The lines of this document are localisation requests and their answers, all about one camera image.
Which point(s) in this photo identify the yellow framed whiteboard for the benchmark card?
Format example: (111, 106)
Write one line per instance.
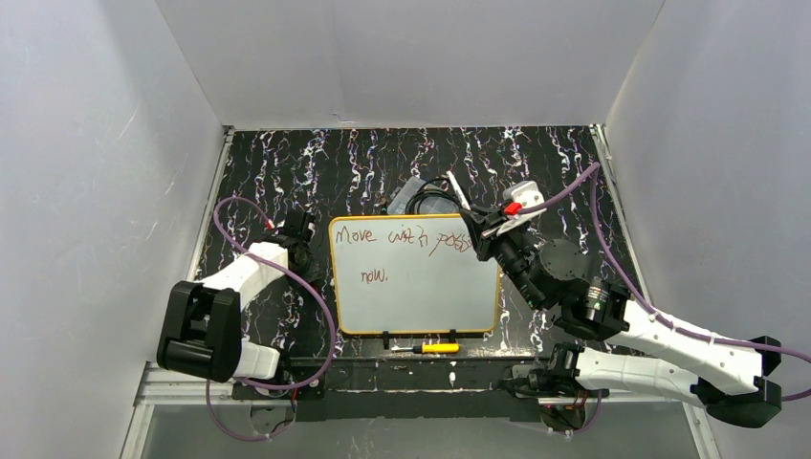
(411, 274)

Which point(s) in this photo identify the clear plastic screw box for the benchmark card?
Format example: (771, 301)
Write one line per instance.
(418, 196)

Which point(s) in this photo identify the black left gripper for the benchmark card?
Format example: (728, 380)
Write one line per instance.
(304, 224)

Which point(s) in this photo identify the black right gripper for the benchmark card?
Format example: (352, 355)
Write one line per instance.
(488, 233)

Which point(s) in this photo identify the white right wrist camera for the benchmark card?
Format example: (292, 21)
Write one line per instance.
(524, 195)

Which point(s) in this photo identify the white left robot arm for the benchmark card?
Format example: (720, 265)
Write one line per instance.
(202, 329)

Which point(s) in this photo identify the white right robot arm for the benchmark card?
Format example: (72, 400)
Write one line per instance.
(674, 359)

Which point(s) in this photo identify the white whiteboard marker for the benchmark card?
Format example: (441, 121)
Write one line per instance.
(458, 191)

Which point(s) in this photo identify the yellow handled screwdriver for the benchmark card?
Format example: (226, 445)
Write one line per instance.
(422, 349)

